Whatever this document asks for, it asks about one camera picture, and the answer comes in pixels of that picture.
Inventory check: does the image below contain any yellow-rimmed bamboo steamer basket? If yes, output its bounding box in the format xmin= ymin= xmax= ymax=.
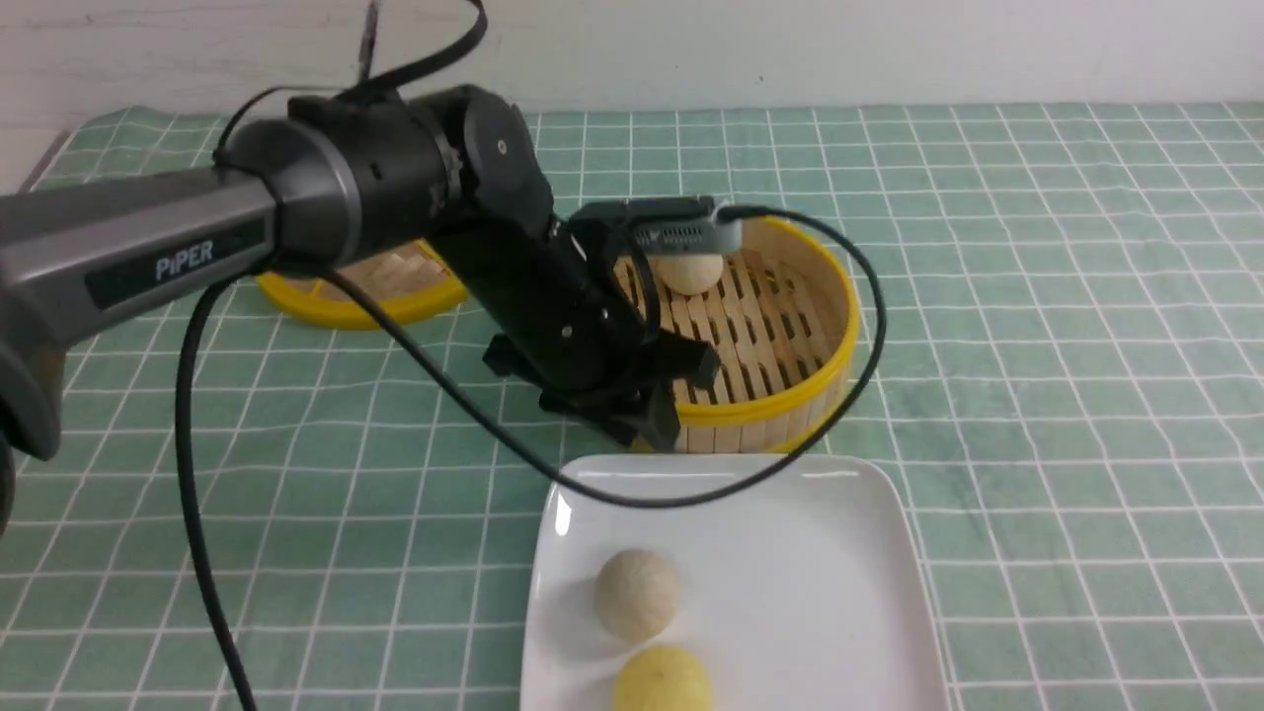
xmin=659 ymin=219 xmax=861 ymax=454

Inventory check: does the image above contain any green checkered tablecloth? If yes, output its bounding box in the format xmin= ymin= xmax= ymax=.
xmin=0 ymin=102 xmax=1264 ymax=711

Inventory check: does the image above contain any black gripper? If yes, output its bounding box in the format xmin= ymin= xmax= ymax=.
xmin=434 ymin=215 xmax=720 ymax=450

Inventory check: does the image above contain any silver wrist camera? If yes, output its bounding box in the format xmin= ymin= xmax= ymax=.
xmin=566 ymin=197 xmax=744 ymax=256

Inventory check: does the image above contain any white steamed bun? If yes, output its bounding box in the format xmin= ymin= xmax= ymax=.
xmin=650 ymin=256 xmax=726 ymax=297
xmin=594 ymin=548 xmax=681 ymax=645

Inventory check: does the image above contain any yellow-rimmed bamboo steamer lid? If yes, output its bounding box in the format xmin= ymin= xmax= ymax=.
xmin=257 ymin=240 xmax=469 ymax=330

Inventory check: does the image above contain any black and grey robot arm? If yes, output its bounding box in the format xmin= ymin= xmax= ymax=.
xmin=1 ymin=86 xmax=744 ymax=517

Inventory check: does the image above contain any yellow steamed bun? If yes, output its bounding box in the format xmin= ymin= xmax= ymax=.
xmin=612 ymin=645 xmax=715 ymax=710

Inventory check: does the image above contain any white square plate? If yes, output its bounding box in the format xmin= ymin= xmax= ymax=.
xmin=520 ymin=455 xmax=951 ymax=710

